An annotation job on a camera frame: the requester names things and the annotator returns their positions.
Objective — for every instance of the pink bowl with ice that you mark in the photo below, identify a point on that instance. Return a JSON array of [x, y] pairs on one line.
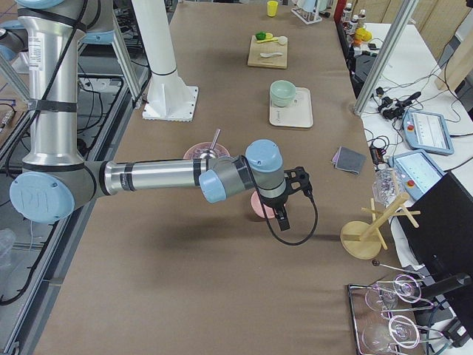
[[196, 150]]

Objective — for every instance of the wine glass rack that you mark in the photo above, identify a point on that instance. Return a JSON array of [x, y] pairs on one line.
[[406, 311]]

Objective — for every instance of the wooden mug tree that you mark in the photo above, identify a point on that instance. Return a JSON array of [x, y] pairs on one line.
[[364, 240]]

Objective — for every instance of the grey folded cloth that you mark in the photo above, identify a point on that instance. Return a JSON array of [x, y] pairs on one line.
[[348, 160]]

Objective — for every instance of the yellow cup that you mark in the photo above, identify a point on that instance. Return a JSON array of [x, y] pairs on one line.
[[272, 8]]

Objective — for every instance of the blue teach pendant far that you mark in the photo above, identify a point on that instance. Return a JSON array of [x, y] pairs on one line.
[[427, 131]]

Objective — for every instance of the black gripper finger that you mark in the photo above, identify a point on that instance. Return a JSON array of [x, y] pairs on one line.
[[282, 219]]

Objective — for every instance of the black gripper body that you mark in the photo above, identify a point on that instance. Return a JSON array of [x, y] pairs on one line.
[[275, 203]]

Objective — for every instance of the aluminium frame post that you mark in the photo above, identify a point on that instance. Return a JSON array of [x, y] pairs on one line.
[[394, 33]]

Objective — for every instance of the blue teach pendant near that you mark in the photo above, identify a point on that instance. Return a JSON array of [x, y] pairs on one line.
[[419, 173]]

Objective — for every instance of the black monitor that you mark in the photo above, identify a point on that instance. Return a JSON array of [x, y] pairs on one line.
[[443, 242]]

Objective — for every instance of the cream rabbit tray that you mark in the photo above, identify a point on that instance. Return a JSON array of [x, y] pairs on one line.
[[298, 114]]

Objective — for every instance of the blue teach pendant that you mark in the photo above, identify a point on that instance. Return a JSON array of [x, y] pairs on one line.
[[427, 131], [419, 173]]

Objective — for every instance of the green bowl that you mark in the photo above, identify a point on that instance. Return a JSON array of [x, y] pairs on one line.
[[282, 93]]

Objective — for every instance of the white steamed bun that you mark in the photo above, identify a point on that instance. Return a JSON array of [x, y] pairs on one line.
[[282, 40]]

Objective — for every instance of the small pink bowl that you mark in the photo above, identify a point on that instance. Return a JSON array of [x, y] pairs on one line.
[[260, 209]]

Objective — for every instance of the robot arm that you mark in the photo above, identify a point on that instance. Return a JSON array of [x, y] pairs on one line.
[[56, 180]]

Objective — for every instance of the bamboo cutting board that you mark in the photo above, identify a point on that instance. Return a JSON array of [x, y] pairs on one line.
[[254, 60]]

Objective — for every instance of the white ceramic spoon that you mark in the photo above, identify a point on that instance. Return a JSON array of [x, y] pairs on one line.
[[271, 55]]

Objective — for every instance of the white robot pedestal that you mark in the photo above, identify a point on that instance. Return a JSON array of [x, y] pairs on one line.
[[168, 97]]

